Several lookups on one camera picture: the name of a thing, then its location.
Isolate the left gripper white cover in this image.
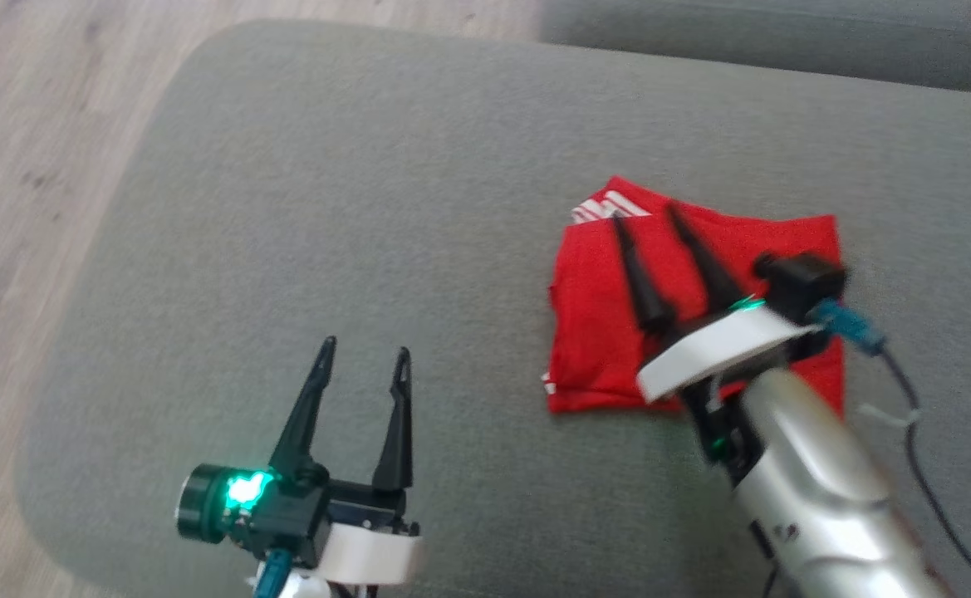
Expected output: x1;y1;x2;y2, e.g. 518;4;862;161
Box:
267;336;424;587

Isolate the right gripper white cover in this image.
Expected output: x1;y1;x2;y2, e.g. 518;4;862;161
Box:
611;203;820;408

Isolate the red and white sports garment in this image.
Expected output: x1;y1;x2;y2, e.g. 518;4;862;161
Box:
547;174;848;416

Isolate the large grey sofa seat cushion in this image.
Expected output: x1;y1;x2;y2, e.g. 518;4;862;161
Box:
16;18;971;598

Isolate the small grey sofa cushion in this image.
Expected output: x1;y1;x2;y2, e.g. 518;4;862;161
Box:
539;0;971;98

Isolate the left camera cable blue plug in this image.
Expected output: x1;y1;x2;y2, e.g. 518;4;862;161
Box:
251;548;295;598

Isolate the camera cable blue plug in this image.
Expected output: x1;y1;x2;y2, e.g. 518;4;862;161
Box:
812;299;971;598
251;548;295;598

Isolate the right camera cable blue plug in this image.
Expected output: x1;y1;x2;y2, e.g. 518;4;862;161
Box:
812;299;971;598

